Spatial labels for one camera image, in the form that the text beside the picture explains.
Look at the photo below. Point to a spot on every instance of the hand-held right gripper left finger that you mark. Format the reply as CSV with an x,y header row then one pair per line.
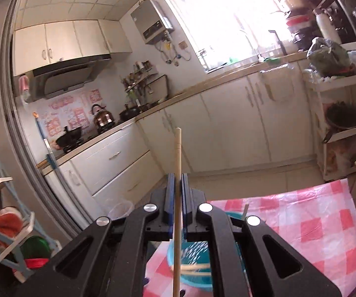
x,y
171,191

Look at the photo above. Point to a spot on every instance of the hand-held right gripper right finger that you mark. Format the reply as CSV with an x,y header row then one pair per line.
x,y
184,191

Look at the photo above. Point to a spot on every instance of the pale wooden chopstick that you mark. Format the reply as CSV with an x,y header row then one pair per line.
x,y
196,266
199,274
245,210
178,154

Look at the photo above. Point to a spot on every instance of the teal perforated plastic basket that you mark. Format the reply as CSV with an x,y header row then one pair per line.
x,y
193,253

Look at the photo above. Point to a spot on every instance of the clear floral trash bin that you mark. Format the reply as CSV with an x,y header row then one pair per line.
x,y
120,210

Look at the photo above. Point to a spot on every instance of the cream kitchen base cabinets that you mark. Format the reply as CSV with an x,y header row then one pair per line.
x,y
227,123

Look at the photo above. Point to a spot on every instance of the black frying pan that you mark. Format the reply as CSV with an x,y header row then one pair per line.
x,y
130,111

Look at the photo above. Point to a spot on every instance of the steel kettle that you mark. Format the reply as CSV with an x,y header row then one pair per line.
x,y
103,117

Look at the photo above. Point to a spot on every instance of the black wok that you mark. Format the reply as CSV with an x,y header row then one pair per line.
x,y
69,136

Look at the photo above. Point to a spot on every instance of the pink checked plastic tablecloth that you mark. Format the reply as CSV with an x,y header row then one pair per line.
x,y
305,222

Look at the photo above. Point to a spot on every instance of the blue mop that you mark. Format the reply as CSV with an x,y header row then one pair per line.
x,y
43,139

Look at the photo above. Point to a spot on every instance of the clear hanging plastic bag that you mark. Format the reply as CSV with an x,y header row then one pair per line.
x,y
277,86

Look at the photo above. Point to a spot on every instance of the green round item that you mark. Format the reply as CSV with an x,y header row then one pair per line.
x,y
35,247

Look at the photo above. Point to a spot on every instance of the grey range hood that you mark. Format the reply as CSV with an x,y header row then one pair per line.
x,y
63,80

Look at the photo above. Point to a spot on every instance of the dark pot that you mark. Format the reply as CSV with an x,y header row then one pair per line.
x,y
342,117

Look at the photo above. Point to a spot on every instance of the bright kitchen window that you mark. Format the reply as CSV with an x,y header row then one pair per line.
x,y
227,21

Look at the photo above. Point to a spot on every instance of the pink hanging item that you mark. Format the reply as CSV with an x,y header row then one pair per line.
x,y
24,85

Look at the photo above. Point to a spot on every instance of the white shelf trolley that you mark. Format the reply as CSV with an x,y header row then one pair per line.
x,y
339,83

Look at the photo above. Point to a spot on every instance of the bag of green vegetables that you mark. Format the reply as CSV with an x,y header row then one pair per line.
x,y
326,55

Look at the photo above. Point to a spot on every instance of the stack of bowls and dishes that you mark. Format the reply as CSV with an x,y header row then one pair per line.
x,y
298,24

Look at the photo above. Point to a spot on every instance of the white thermos jug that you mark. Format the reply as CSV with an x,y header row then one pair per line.
x,y
326,26

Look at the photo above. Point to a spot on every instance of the wall spice rack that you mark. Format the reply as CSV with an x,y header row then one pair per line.
x,y
137,77

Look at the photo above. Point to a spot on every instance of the pink patterned wall sticker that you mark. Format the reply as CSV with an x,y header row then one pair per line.
x,y
76,114

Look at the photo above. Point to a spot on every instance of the grey wall water heater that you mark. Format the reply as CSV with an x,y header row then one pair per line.
x,y
150,18

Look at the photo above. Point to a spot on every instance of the cream upper wall cabinets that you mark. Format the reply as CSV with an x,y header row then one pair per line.
x,y
60,43

